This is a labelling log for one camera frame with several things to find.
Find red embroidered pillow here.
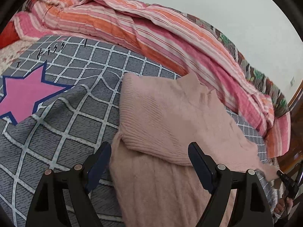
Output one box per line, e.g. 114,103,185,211
0,21,20,49

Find person's right hand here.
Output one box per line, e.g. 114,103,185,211
273,194,293,219

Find pink knit sweater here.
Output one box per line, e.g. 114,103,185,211
109,73,277,226

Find pink orange striped quilt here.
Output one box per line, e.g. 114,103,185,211
12,0,291,158

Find dark wooden footboard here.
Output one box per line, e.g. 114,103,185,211
277,82,302,173

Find floral bed sheet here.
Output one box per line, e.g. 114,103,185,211
0,40,35,74

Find grey grid star blanket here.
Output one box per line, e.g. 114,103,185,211
0,34,273,227

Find white wall switch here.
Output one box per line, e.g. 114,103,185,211
290,77,295,85

